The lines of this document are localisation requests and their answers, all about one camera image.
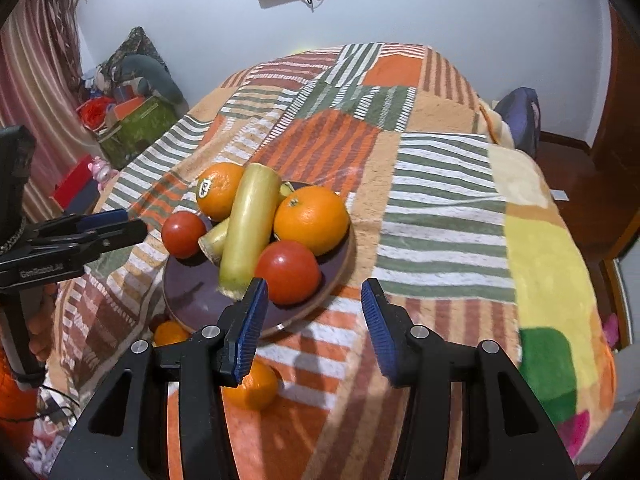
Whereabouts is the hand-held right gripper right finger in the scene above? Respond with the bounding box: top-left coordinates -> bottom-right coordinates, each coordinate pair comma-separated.
361,277 -> 573,480

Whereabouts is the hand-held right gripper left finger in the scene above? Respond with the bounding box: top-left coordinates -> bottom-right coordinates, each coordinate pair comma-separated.
47,276 -> 269,480

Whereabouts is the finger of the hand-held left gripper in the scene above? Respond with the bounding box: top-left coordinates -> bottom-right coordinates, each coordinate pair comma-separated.
25,220 -> 149,263
27,208 -> 130,236

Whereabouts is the dark purple plate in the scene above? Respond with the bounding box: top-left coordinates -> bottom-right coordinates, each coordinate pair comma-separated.
162,180 -> 357,338

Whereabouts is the small tangerine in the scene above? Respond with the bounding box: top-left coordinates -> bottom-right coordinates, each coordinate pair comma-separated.
222,360 -> 279,411
152,321 -> 191,347

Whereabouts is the red tomato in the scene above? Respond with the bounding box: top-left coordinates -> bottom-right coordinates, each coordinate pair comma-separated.
161,211 -> 207,259
255,240 -> 322,306

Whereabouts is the short sugarcane piece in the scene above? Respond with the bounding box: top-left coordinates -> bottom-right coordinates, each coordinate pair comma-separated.
198,182 -> 296,266

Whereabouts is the long sugarcane piece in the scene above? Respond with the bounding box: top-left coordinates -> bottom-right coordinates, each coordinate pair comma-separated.
218,162 -> 285,301

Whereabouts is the orange with sticker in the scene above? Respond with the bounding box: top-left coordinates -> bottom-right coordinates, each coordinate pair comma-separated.
273,186 -> 350,256
196,162 -> 247,222

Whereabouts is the red box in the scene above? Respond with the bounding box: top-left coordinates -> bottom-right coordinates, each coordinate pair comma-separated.
52,156 -> 102,212

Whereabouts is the pink plush toy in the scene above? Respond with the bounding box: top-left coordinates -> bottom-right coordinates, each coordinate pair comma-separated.
87,156 -> 119,192

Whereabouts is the green storage box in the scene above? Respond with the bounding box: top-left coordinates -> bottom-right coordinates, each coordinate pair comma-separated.
97,96 -> 182,169

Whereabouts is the red plastic bag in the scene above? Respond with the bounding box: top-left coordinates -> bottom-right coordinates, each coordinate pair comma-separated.
76,97 -> 119,132

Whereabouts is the orange flat box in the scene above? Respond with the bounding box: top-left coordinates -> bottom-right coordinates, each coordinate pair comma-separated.
112,97 -> 152,117

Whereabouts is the striped patchwork blanket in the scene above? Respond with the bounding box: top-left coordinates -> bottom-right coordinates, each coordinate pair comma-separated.
50,42 -> 618,480

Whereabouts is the striped brown curtain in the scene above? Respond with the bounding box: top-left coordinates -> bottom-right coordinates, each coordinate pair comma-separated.
0,0 -> 101,221

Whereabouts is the dark floral cushion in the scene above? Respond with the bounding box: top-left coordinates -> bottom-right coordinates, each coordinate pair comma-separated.
97,27 -> 169,92

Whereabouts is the dark blue cushion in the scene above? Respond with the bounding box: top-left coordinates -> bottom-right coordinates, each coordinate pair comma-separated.
492,87 -> 542,158

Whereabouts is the brown wooden door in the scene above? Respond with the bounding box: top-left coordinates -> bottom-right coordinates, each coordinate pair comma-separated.
592,5 -> 640,266

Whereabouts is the thin black cable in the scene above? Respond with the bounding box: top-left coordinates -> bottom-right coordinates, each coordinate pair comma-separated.
0,384 -> 83,423

